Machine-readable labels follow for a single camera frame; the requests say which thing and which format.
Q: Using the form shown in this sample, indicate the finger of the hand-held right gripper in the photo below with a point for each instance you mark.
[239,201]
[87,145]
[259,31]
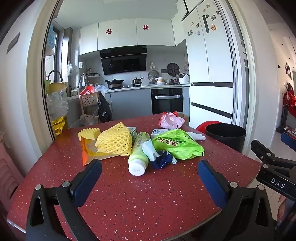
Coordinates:
[274,158]
[289,141]

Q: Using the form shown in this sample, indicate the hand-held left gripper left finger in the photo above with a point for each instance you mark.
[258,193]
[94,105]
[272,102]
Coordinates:
[89,178]

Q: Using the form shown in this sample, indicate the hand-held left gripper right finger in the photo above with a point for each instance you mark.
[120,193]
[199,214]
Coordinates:
[210,180]

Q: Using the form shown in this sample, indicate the yellow egg-crate foam sponge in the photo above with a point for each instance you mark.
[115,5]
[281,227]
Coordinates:
[89,133]

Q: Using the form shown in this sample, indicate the black trash bin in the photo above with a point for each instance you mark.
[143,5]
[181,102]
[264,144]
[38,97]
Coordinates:
[225,136]

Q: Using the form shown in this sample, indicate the person's right hand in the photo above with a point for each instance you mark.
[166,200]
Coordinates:
[281,208]

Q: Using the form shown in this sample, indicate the orange paper bag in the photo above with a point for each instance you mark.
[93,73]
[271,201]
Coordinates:
[92,153]

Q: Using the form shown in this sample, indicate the red hanging ornament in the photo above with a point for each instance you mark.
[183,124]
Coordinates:
[290,98]

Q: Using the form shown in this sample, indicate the yellow foam fruit net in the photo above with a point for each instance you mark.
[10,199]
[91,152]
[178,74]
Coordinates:
[114,140]

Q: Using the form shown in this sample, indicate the crumpled white tissue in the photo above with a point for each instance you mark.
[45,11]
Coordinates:
[196,136]

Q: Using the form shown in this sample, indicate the green plastic bag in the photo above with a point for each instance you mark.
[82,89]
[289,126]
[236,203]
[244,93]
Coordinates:
[178,144]

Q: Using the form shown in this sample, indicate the crumpled blue wrapper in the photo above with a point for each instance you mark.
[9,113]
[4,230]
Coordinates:
[163,160]

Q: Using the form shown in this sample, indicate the green bottle with white cap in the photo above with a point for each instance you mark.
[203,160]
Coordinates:
[138,155]

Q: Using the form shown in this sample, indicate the red chair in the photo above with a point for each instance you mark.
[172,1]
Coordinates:
[205,125]

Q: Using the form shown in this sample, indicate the white plastic bag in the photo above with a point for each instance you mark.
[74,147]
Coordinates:
[89,119]

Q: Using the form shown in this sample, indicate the gold foil bag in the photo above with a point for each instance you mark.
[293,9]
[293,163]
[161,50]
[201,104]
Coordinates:
[59,126]

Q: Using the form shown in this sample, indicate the crumpled silver wrapper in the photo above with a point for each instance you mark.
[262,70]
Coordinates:
[149,148]

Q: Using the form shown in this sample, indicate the white and blue carton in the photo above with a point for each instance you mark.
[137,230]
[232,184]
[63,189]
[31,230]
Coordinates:
[159,133]

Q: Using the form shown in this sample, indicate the black garbage bag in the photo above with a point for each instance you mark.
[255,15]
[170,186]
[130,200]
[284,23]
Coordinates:
[104,110]

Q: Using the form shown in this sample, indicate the pink plastic bag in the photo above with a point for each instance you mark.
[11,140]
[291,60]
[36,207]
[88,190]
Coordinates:
[172,120]

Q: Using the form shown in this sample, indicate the clear plastic bag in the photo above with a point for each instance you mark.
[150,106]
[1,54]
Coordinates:
[56,104]

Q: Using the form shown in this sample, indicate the grey lower cabinets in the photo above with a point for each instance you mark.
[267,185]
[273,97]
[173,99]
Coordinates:
[131,104]

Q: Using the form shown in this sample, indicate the red plastic basket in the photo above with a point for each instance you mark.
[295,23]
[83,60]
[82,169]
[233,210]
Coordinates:
[86,90]

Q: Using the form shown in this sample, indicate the black built-in oven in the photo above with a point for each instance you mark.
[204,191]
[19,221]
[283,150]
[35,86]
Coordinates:
[166,102]

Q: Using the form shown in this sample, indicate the white rice cooker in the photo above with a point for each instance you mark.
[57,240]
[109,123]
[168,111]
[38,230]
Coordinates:
[184,79]

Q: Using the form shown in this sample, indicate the black cooking pot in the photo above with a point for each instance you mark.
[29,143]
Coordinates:
[137,82]

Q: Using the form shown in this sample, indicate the stack of white bowls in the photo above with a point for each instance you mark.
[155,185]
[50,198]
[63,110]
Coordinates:
[161,81]

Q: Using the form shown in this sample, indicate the black kitchen faucet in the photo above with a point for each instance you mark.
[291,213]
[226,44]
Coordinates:
[54,72]

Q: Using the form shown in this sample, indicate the white refrigerator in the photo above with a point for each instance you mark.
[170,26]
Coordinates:
[208,60]

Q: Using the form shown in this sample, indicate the round dark baking pan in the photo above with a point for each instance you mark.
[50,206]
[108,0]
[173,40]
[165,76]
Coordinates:
[173,69]

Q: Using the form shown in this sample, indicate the black range hood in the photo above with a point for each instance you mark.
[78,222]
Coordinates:
[123,60]

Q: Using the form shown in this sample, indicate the group of fridge magnets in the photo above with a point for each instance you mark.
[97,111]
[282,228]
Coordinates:
[212,27]

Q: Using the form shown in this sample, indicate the red paper decoration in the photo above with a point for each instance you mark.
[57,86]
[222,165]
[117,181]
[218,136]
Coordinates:
[145,27]
[108,32]

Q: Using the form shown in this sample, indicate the white upper cabinets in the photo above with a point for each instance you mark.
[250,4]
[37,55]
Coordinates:
[129,34]

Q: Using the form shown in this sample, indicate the dark wall switch panel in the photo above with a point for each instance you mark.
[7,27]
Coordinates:
[13,42]

